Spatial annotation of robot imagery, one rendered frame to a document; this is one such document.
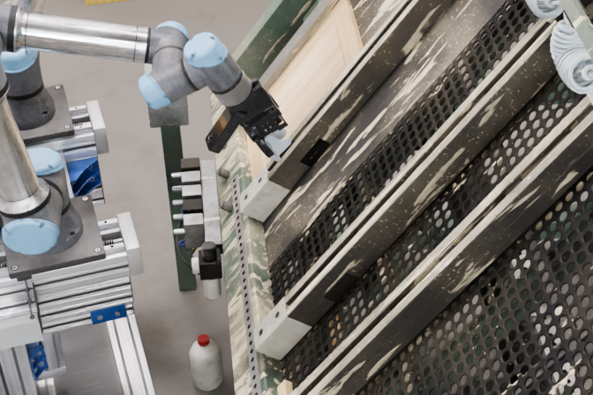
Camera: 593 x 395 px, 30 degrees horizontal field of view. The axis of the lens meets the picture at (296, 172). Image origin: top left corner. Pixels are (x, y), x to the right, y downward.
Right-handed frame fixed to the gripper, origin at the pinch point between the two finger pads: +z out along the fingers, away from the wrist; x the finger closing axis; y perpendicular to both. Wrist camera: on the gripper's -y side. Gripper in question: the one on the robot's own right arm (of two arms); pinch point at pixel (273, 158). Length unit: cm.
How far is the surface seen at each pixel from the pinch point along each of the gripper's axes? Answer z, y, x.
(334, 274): 18.3, -1.9, -21.3
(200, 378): 105, -70, 49
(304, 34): 26, 17, 67
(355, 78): 11.9, 23.5, 22.6
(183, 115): 45, -28, 91
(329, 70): 24, 19, 45
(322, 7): 22, 26, 67
